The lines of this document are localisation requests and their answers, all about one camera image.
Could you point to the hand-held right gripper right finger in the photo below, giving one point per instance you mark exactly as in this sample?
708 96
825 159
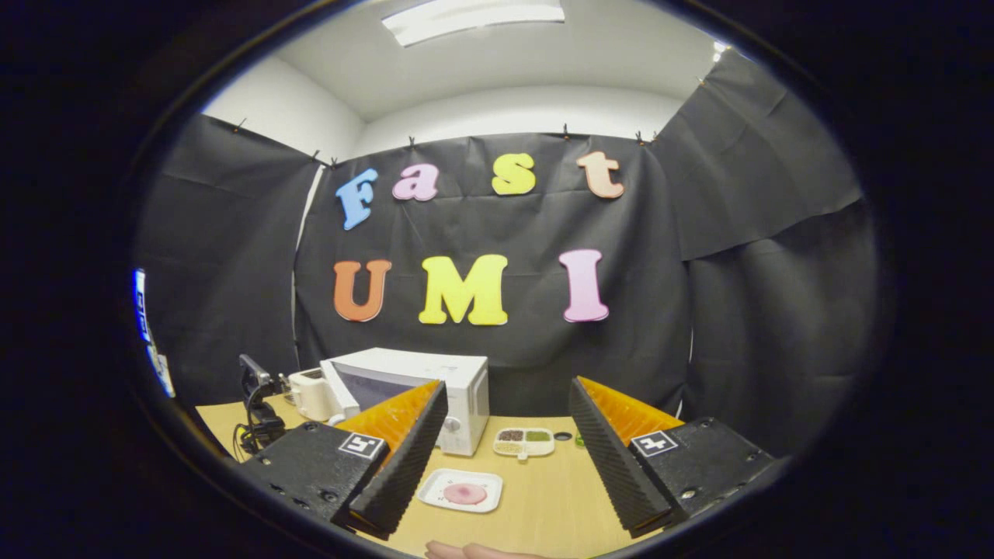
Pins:
613 458

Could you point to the small ceiling light panel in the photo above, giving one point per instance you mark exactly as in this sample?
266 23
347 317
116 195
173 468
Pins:
721 52

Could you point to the white divided dish of beans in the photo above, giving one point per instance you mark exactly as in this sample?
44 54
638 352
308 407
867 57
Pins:
524 442

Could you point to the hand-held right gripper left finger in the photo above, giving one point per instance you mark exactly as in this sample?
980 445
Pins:
404 466

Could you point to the pink meat slice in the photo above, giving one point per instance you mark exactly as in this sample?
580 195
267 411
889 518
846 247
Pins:
465 494

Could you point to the white square plate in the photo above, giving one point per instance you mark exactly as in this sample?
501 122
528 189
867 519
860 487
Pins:
435 485

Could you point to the white microwave oven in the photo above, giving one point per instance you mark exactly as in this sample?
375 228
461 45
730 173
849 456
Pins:
458 380

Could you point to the black backdrop cloth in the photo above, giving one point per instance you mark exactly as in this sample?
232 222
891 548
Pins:
233 272

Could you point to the blue and white panel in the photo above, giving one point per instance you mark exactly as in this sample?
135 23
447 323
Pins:
144 310

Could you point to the long ceiling light panel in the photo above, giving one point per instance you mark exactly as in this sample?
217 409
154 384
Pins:
474 19

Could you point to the cream white toaster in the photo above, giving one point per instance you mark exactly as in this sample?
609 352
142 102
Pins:
314 397

